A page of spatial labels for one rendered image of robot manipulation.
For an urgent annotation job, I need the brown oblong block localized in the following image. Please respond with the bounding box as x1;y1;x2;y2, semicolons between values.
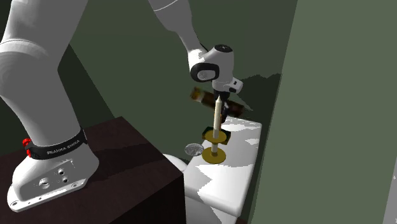
189;86;249;119

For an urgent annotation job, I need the grey round mesh disc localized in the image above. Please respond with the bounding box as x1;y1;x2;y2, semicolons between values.
184;143;205;157

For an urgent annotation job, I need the white candle in gold holder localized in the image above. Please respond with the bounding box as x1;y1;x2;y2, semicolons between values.
201;95;227;165

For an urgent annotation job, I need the dark green square box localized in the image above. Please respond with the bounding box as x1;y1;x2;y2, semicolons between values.
202;126;232;146

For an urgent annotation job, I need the white toilet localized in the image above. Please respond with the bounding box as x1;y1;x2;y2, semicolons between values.
162;118;263;224

